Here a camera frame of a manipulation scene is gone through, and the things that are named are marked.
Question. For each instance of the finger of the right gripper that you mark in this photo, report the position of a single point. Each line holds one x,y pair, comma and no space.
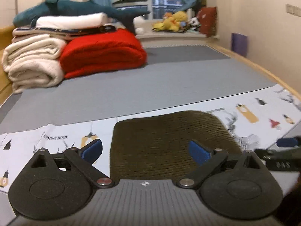
282,160

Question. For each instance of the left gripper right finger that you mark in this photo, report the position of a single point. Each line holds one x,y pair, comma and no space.
219,169

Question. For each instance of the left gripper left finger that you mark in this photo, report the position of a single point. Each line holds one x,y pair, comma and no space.
71,169

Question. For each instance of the brown corduroy pants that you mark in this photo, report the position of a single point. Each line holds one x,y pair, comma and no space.
156,148

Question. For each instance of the white printed bed mat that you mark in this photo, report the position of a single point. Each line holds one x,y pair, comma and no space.
254,119

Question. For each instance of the grey bed sheet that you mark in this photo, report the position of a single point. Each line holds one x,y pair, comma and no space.
172,76

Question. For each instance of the cream folded blanket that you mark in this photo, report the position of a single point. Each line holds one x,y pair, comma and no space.
34,62

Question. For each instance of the red folded quilt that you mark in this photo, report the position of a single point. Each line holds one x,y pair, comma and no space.
99,53

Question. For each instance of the purple rolled mat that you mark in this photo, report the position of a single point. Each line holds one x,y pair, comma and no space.
239,44

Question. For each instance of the striped folded cloth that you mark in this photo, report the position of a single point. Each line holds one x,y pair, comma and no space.
60,33

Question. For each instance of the white folded cloth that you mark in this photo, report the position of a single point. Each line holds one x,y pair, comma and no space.
73,22

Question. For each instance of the panda plush toy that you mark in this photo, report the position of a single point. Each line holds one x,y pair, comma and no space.
194,22

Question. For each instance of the yellow plush toy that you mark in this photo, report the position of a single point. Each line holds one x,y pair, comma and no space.
176,23

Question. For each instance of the red cushion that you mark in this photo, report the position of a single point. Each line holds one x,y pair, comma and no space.
207,17

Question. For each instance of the blue shark plush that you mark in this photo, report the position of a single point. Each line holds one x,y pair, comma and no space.
73,8

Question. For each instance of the white plush toy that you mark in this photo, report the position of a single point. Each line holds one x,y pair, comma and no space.
139,23

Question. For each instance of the wooden bed frame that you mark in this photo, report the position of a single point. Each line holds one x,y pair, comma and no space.
6,37

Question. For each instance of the wall switch pair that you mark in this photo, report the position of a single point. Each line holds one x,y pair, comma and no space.
294,10

